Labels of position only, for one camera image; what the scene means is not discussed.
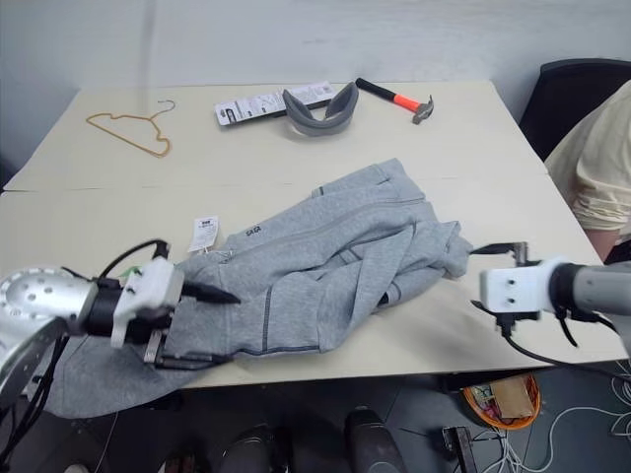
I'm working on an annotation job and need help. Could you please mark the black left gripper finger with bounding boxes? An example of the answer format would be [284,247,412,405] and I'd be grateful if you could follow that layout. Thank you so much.
[154,351,234,372]
[180,280,242,305]

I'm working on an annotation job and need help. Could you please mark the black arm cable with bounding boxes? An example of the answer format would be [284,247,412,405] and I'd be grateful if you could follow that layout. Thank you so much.
[501,304,631,372]
[97,238,172,290]

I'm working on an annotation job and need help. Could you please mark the black metal bracket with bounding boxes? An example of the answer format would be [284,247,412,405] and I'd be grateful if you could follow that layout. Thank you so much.
[441,425,475,473]

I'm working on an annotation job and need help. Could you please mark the black and white packaging card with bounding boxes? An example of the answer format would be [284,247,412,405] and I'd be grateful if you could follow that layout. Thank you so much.
[213,80,337,129]

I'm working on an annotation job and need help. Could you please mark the dark rounded shape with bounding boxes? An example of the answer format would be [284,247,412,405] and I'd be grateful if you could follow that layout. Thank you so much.
[343,405,407,473]
[219,424,278,473]

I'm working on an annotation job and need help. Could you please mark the grey padded neck band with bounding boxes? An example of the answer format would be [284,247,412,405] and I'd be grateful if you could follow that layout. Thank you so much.
[281,82,361,141]

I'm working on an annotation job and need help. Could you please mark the gold wire clothes hanger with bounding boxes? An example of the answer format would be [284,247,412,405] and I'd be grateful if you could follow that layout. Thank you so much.
[86,99,177,161]

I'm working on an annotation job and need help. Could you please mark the hammer with orange black handle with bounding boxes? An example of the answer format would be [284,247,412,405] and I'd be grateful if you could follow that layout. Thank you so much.
[355,77,437,126]

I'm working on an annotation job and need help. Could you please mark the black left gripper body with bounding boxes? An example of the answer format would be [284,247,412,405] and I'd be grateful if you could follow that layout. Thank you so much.
[125,306,175,367]

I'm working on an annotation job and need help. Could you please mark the black office chair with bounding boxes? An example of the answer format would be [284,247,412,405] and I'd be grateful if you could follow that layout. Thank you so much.
[519,57,631,162]

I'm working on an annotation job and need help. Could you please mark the orange basket with clutter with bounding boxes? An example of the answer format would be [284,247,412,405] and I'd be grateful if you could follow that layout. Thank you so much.
[459,372,542,432]

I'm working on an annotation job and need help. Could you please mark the grey zip jacket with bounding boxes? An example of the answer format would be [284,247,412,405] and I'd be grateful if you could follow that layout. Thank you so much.
[47,157,475,420]

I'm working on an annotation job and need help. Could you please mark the person in cream shirt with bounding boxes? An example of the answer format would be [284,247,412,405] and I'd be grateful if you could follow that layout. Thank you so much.
[543,80,631,263]

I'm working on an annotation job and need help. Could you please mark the white paper price tag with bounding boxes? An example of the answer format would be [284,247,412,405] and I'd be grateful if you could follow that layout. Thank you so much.
[186,214,221,255]

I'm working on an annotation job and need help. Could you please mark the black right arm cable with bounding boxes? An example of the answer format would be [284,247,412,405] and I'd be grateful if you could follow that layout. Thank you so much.
[501,304,631,372]

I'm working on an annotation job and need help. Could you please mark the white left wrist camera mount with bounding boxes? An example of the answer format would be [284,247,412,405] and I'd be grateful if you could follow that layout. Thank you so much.
[109,259,186,349]

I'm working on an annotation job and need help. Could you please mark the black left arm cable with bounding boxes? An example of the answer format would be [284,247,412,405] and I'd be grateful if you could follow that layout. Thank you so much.
[97,238,172,290]

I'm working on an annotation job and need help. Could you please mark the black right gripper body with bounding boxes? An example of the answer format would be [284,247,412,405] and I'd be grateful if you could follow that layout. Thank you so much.
[492,239,531,340]

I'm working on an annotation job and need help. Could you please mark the white floor cables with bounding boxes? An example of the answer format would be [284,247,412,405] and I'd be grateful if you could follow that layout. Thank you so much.
[472,362,631,473]

